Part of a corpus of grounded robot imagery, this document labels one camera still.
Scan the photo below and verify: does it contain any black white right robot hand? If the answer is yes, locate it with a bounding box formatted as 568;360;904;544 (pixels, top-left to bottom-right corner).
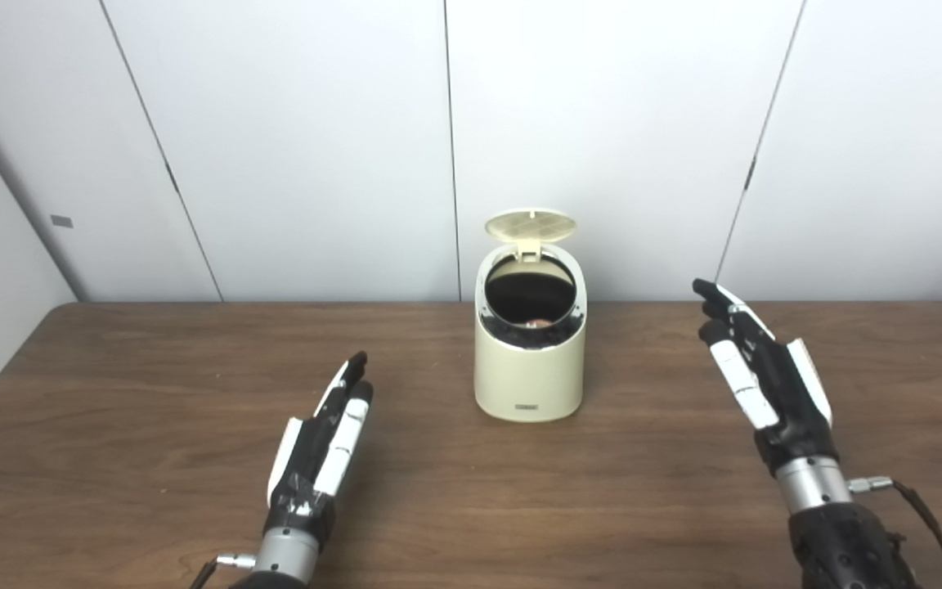
692;278;840;475

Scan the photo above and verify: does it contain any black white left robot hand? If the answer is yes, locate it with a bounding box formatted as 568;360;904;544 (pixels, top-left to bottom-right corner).
265;352;375;545

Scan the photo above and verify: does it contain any cream round bin lid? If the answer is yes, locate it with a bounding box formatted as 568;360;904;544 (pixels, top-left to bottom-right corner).
485;209;577;263

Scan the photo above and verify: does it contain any cream-colored bin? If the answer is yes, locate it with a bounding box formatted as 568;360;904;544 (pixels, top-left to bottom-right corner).
473;242;587;424

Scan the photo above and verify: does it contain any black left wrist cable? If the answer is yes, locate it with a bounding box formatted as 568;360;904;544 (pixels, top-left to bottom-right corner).
189;554;256;589

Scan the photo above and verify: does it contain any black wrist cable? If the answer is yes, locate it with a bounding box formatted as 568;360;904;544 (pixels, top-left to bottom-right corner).
189;554;256;589
847;476;942;589

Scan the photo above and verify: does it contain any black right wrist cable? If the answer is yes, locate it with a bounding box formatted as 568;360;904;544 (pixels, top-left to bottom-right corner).
847;476;942;589

